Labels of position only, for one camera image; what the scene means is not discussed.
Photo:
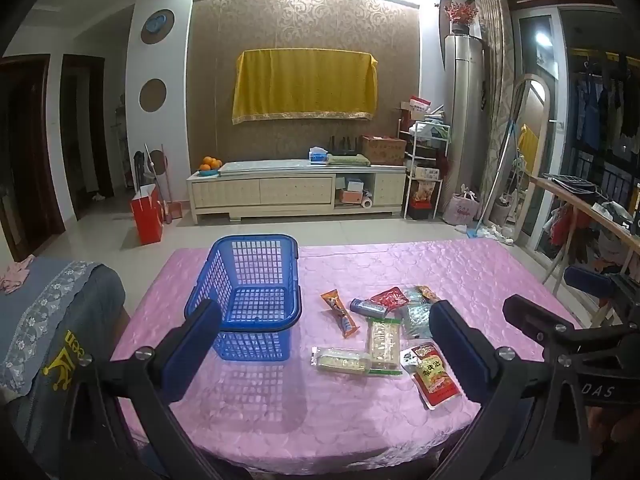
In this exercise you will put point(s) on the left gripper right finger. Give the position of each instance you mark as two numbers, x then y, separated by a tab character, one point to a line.
505	387

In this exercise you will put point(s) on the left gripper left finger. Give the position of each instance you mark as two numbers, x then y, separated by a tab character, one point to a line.
97	439

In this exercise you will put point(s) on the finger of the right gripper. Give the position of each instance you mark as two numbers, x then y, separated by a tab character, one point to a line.
590	282
537	322

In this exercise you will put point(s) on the red green nut pouch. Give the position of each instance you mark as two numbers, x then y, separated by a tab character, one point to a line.
434	383

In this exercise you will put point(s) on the cracker pack green ends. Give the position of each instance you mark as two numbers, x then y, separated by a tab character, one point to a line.
383	347

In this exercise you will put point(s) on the red snack pouch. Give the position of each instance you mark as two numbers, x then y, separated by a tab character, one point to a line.
391	299

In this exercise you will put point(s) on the wafer cracker clear pack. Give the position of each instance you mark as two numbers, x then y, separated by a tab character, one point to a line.
340	361

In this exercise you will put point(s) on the purple Doublemint gum pack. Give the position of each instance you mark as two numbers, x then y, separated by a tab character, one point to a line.
368	308

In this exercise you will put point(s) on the orange Alpenliebe candy stick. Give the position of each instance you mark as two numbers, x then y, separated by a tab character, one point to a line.
347	324

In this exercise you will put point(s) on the blue striped clear snack bag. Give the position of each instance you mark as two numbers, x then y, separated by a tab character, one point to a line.
415	316

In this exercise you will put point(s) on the orange yellow snack pouch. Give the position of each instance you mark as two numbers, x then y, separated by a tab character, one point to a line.
427	295

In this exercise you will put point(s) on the grey sofa with lace cover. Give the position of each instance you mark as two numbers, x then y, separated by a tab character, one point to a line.
65	310

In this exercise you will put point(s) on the pink quilted tablecloth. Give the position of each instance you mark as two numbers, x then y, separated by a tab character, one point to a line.
291	418

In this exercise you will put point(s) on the pink shopping bag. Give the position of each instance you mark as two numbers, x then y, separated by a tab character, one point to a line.
462	208

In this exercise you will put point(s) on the blue plastic basket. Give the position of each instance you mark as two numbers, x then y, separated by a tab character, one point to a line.
254	280

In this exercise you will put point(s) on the red paper bag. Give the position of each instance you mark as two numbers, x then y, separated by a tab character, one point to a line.
148	214

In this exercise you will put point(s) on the broom and dustpan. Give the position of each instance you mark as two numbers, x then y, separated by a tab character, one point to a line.
157	163

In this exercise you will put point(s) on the silver standing air conditioner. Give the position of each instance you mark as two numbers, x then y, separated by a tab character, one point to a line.
464	68

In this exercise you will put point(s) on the arched standing mirror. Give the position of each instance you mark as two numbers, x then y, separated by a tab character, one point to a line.
526	145

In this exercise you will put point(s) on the cream TV cabinet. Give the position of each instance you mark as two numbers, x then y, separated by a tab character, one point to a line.
296	188

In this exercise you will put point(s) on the plate of oranges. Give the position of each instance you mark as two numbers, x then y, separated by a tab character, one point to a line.
209	166

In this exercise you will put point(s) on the brown cardboard box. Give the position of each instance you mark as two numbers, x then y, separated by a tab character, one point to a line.
383	150

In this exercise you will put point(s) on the green folded cloth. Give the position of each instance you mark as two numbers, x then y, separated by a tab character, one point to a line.
358	160

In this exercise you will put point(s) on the blue tissue pack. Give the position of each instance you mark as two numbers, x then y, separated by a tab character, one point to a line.
318	156

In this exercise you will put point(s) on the yellow cloth covered TV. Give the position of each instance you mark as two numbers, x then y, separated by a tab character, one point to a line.
304	83

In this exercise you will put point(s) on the white wire shelf rack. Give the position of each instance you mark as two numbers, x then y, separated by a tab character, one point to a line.
427	139

